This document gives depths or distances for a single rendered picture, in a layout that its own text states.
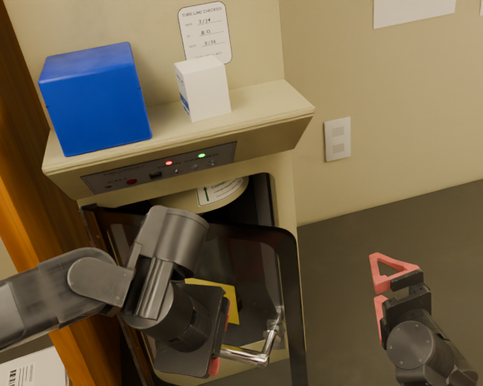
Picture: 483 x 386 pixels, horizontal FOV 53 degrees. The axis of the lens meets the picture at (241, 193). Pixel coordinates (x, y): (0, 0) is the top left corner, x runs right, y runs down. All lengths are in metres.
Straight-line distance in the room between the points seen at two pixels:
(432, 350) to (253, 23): 0.45
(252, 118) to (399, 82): 0.78
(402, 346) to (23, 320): 0.40
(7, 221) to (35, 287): 0.19
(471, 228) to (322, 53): 0.58
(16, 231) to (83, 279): 0.20
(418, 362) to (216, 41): 0.45
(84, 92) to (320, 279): 0.79
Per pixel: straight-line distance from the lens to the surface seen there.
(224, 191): 0.77
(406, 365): 0.61
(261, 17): 0.66
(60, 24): 0.64
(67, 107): 0.55
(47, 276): 0.47
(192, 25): 0.64
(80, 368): 0.81
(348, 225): 1.34
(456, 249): 1.29
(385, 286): 0.70
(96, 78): 0.54
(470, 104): 1.46
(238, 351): 0.70
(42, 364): 1.11
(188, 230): 0.50
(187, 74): 0.57
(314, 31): 1.17
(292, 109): 0.59
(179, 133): 0.57
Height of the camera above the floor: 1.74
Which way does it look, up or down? 32 degrees down
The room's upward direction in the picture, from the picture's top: 8 degrees counter-clockwise
